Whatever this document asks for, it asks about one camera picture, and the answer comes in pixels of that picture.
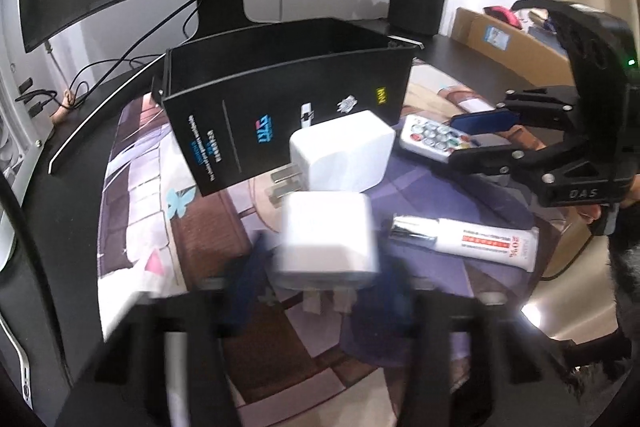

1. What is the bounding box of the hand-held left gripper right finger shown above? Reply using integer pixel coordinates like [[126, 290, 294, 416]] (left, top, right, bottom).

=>
[[370, 252, 546, 427]]

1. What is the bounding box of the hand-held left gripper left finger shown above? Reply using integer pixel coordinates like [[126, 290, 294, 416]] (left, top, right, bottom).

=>
[[95, 232, 281, 427]]

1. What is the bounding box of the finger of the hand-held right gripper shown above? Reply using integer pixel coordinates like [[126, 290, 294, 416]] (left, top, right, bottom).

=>
[[450, 87, 577, 134], [447, 139, 586, 178]]

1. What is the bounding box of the white remote control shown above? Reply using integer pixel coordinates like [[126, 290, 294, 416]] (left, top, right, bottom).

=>
[[400, 114, 481, 164]]

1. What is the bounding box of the small white charger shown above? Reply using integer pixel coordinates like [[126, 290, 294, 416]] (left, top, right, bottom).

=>
[[270, 191, 375, 318]]

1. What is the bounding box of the white squeeze tube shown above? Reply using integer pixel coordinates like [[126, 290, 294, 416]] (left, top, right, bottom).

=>
[[390, 215, 542, 271]]

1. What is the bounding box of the large white charger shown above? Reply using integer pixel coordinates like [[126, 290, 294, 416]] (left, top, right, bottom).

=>
[[265, 109, 396, 208]]

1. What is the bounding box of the black cardboard box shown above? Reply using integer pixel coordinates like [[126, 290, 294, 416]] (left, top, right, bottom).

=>
[[151, 18, 418, 196]]

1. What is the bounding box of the black desktop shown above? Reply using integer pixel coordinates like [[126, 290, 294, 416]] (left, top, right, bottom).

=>
[[0, 27, 601, 427]]

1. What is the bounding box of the person's right hand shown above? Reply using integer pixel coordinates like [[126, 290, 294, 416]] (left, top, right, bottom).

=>
[[574, 174, 640, 224]]

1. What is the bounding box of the brown cardboard box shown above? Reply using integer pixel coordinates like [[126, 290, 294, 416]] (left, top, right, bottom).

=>
[[450, 7, 576, 82]]

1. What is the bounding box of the red fabric item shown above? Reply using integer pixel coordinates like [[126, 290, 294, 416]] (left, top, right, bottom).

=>
[[482, 6, 523, 28]]

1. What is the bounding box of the printed desk mat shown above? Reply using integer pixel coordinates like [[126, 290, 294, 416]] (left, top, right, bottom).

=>
[[97, 57, 591, 427]]

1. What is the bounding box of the white computer case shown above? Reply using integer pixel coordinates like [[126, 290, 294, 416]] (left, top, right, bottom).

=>
[[0, 0, 53, 413]]

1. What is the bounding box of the small tan cable holder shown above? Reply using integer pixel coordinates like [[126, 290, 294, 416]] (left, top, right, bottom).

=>
[[50, 89, 76, 125]]

